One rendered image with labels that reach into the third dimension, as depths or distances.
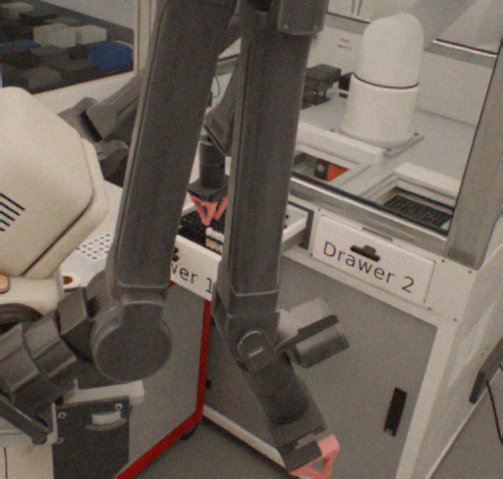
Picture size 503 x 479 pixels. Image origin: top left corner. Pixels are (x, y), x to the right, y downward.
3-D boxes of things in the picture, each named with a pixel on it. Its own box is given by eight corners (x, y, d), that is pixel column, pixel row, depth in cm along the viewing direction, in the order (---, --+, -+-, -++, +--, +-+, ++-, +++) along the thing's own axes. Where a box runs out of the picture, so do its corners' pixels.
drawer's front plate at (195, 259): (223, 308, 144) (227, 264, 138) (126, 256, 157) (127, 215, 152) (228, 304, 145) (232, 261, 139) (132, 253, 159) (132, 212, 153)
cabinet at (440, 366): (392, 558, 188) (465, 329, 149) (129, 382, 237) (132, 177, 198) (502, 383, 257) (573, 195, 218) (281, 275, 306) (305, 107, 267)
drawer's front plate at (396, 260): (420, 305, 152) (431, 264, 146) (311, 256, 166) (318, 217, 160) (423, 302, 153) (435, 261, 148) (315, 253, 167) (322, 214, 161)
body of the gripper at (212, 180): (238, 186, 150) (239, 157, 146) (206, 203, 143) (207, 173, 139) (215, 177, 153) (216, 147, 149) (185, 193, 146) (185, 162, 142)
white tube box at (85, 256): (93, 276, 159) (93, 262, 157) (70, 262, 163) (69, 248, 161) (132, 256, 168) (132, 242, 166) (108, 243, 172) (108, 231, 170)
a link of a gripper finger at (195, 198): (232, 221, 153) (233, 185, 148) (210, 234, 148) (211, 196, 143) (209, 210, 156) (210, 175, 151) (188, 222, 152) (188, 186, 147)
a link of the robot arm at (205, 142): (194, 133, 141) (211, 142, 138) (217, 126, 145) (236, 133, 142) (193, 163, 145) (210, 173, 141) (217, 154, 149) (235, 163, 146)
